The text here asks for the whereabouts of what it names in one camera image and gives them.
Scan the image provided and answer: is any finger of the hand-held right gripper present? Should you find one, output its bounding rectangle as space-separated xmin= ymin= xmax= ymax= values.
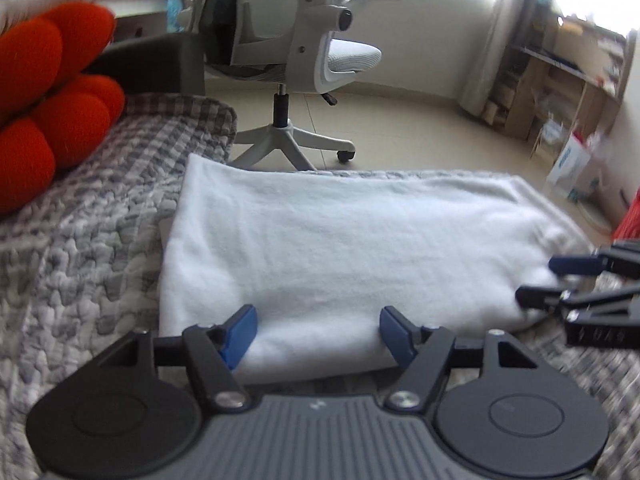
xmin=549 ymin=245 xmax=640 ymax=277
xmin=515 ymin=285 xmax=640 ymax=314

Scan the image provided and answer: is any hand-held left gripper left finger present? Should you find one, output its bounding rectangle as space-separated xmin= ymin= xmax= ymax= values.
xmin=92 ymin=304 xmax=259 ymax=411

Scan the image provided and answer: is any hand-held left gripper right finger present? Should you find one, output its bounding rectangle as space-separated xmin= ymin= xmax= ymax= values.
xmin=379 ymin=306 xmax=546 ymax=411

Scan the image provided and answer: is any white t-shirt with orange print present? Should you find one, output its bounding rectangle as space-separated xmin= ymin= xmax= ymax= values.
xmin=159 ymin=154 xmax=591 ymax=386

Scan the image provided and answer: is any white round stand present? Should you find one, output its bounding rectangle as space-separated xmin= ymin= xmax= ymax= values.
xmin=575 ymin=200 xmax=616 ymax=234

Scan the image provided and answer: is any red cloth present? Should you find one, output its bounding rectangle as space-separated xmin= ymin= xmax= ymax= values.
xmin=612 ymin=187 xmax=640 ymax=241

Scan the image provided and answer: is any white paper bag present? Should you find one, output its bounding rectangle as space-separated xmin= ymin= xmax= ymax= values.
xmin=545 ymin=132 xmax=609 ymax=204

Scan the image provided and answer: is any grey quilted blanket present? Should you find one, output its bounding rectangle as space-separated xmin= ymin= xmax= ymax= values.
xmin=0 ymin=160 xmax=640 ymax=480

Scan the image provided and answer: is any wooden shelf unit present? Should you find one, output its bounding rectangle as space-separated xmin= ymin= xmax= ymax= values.
xmin=482 ymin=0 xmax=639 ymax=147

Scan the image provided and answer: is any grey curtain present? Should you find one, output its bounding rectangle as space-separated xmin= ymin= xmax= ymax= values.
xmin=457 ymin=0 xmax=546 ymax=121

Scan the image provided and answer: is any dark grey sofa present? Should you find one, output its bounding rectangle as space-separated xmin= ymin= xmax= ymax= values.
xmin=87 ymin=32 xmax=207 ymax=96

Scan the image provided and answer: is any white office chair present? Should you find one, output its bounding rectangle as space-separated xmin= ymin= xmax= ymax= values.
xmin=192 ymin=0 xmax=405 ymax=171

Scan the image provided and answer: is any light blue patterned bag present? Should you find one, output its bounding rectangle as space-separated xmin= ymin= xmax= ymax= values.
xmin=166 ymin=0 xmax=190 ymax=34

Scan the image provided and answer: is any white desk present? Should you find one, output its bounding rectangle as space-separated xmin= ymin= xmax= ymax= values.
xmin=90 ymin=0 xmax=173 ymax=44

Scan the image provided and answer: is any grey printed pillow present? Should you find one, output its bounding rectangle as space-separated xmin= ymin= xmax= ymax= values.
xmin=0 ymin=0 xmax=96 ymax=26

